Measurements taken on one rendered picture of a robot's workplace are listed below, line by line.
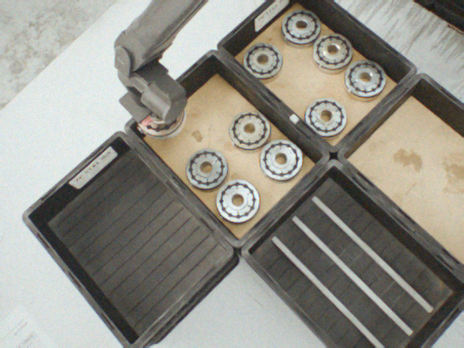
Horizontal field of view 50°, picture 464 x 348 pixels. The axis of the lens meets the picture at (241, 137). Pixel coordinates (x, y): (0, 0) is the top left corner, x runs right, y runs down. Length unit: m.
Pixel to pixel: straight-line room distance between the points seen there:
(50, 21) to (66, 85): 1.07
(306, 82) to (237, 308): 0.60
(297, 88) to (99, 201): 0.57
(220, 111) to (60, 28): 1.43
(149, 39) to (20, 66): 1.81
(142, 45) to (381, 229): 0.71
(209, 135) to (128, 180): 0.23
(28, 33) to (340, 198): 1.84
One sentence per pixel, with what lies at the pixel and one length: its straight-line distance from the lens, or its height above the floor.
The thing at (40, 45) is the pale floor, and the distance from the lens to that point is 2.57.
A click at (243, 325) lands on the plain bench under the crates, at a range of 1.31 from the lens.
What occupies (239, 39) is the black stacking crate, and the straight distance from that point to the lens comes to 1.30.
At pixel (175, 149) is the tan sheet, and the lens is 1.26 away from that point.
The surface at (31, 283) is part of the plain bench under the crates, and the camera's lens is 1.46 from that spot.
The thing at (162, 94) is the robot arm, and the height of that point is 1.26.
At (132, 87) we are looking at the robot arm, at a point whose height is 1.24.
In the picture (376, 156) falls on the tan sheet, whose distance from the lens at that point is 1.26.
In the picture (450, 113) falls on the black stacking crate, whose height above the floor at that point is 0.88.
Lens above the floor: 2.01
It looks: 71 degrees down
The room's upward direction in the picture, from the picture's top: 12 degrees counter-clockwise
